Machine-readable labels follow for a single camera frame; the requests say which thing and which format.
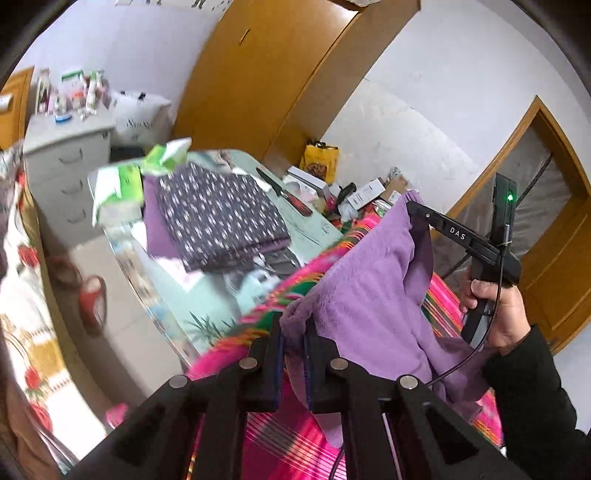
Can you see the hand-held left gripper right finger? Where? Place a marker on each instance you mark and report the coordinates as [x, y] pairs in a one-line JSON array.
[[308, 374]]

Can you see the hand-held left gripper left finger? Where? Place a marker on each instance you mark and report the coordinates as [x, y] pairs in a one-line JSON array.
[[278, 369]]

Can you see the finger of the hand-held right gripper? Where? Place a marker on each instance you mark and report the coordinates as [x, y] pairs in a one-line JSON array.
[[425, 212]]

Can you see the purple fleece garment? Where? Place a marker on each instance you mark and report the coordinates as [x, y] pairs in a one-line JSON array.
[[369, 300]]

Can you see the person's right forearm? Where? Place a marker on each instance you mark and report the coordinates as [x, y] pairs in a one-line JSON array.
[[545, 406]]

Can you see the person's right hand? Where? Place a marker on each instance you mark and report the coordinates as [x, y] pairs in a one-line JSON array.
[[508, 318]]

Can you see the white carton box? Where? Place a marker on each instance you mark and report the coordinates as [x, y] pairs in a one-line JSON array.
[[364, 194]]

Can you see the pink plaid cloth cover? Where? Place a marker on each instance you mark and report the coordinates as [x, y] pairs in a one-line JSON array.
[[277, 443]]

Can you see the wooden door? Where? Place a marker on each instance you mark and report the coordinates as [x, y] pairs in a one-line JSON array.
[[563, 277]]

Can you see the black plastic object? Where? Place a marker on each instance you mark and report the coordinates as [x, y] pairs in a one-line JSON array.
[[346, 191]]

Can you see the clear plastic door curtain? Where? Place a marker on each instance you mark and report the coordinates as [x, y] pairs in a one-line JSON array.
[[531, 184]]

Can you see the scissors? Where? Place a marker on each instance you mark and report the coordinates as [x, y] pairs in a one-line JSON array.
[[281, 265]]

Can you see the yellow printed bag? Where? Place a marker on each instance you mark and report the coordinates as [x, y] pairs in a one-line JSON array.
[[318, 161]]

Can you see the white appliance box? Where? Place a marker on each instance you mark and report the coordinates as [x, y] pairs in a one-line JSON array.
[[304, 177]]

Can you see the kitchen knife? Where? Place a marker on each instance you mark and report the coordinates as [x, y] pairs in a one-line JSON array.
[[277, 187]]

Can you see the folded dark dotted cloth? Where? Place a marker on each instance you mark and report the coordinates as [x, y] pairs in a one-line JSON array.
[[217, 217]]

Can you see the pink slipper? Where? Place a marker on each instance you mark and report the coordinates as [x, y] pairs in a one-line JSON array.
[[117, 415]]

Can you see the folded purple cloth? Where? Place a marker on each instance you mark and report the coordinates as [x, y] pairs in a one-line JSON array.
[[154, 221]]

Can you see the red slipper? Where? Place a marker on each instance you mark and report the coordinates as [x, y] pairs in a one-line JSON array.
[[64, 272], [92, 304]]

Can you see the wooden wardrobe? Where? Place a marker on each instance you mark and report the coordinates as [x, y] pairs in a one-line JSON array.
[[258, 69]]

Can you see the green white plastic packet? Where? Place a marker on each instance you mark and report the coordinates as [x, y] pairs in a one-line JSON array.
[[168, 154], [115, 189]]

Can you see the floral bed sheet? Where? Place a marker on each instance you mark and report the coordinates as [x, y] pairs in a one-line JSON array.
[[27, 323]]

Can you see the brown cloth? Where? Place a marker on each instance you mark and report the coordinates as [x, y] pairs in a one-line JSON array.
[[23, 438]]

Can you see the white printed bag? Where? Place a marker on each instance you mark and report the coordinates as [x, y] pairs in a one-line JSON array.
[[138, 120]]

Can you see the white drawer cabinet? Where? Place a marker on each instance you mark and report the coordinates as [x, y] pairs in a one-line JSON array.
[[64, 161]]

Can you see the cluster of bottles and jars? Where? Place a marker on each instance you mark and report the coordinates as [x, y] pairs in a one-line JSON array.
[[87, 92]]

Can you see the wooden board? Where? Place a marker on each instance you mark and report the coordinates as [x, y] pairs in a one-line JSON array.
[[16, 110]]

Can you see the wooden door frame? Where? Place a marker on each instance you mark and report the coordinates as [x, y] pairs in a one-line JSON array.
[[554, 124]]

